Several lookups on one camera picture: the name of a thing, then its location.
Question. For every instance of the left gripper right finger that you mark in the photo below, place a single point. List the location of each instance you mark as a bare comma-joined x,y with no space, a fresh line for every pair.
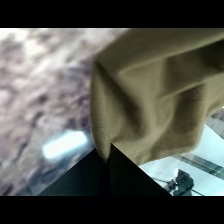
133,181

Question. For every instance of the olive green garment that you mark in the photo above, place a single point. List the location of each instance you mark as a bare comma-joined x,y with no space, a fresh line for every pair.
153,93

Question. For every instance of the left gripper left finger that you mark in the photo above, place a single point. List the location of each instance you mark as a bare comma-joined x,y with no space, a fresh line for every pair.
83,180

